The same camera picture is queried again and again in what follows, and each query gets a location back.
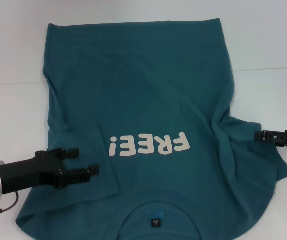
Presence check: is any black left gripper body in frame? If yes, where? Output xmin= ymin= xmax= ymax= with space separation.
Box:
xmin=0 ymin=149 xmax=67 ymax=195

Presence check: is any teal FREE print t-shirt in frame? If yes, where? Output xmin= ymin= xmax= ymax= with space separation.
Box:
xmin=14 ymin=17 xmax=287 ymax=240

